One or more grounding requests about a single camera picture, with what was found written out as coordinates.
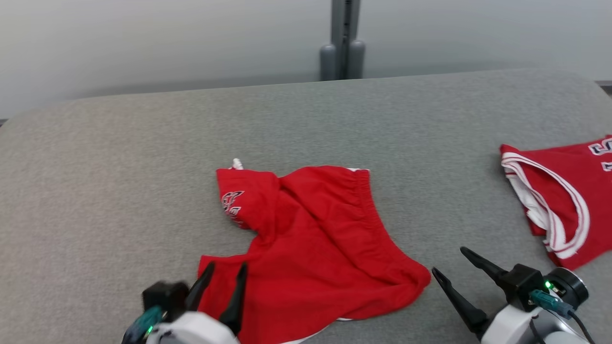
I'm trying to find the black cable with teal plug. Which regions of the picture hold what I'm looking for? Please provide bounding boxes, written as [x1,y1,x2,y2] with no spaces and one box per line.
[122,306,163,344]
[530,289,597,344]

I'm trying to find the grey partition post, cylindrical feet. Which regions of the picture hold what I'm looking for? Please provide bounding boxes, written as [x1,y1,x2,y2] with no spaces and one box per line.
[319,0,366,81]

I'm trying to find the red shorts with elastic waistband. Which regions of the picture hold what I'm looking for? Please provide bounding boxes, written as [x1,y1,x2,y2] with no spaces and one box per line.
[197,159,432,344]

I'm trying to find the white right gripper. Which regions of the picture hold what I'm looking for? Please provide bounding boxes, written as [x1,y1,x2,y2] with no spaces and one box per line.
[432,246,590,344]

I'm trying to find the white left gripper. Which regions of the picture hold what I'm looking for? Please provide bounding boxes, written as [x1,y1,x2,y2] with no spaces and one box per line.
[143,262,248,344]

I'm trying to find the red jersey with white sleeves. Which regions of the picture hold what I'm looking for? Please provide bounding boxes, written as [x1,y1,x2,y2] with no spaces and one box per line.
[500,135,612,270]

